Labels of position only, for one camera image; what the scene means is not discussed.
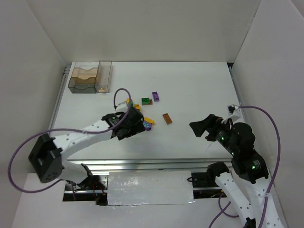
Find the yellow lego brick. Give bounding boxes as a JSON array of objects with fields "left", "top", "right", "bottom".
[{"left": 144, "top": 116, "right": 155, "bottom": 125}]

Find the purple round lego piece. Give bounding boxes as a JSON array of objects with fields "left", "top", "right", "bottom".
[{"left": 143, "top": 121, "right": 152, "bottom": 131}]

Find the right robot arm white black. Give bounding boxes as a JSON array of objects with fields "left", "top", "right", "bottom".
[{"left": 189, "top": 114, "right": 284, "bottom": 228}]

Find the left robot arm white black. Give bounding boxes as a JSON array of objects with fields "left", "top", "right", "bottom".
[{"left": 28, "top": 107, "right": 144, "bottom": 184}]

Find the orange lego brick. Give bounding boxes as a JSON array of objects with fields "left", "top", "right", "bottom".
[{"left": 133, "top": 104, "right": 141, "bottom": 112}]

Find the yellow green lego stack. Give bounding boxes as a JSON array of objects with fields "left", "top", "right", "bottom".
[{"left": 126, "top": 98, "right": 133, "bottom": 106}]

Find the green lego brick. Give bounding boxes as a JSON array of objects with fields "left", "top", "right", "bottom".
[{"left": 141, "top": 97, "right": 150, "bottom": 105}]

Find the brown lego tile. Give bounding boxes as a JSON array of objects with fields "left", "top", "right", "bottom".
[{"left": 162, "top": 113, "right": 172, "bottom": 124}]

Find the purple lego plate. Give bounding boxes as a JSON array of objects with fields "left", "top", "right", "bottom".
[{"left": 152, "top": 91, "right": 160, "bottom": 102}]

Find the clear tall container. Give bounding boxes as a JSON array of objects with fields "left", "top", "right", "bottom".
[{"left": 95, "top": 60, "right": 113, "bottom": 93}]

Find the white foam cover board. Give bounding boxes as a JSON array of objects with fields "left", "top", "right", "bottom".
[{"left": 107, "top": 171, "right": 195, "bottom": 206}]

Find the grey tinted container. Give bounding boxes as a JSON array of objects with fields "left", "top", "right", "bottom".
[{"left": 68, "top": 77, "right": 96, "bottom": 94}]

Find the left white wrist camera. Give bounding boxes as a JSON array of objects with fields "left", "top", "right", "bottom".
[{"left": 115, "top": 101, "right": 129, "bottom": 113}]

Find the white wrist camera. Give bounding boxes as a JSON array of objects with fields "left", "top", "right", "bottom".
[
  {"left": 228, "top": 104, "right": 243, "bottom": 121},
  {"left": 115, "top": 101, "right": 129, "bottom": 113}
]

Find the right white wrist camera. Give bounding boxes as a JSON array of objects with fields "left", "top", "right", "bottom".
[{"left": 228, "top": 104, "right": 243, "bottom": 121}]

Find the aluminium front rail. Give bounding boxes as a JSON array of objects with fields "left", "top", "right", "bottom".
[{"left": 67, "top": 158, "right": 232, "bottom": 173}]

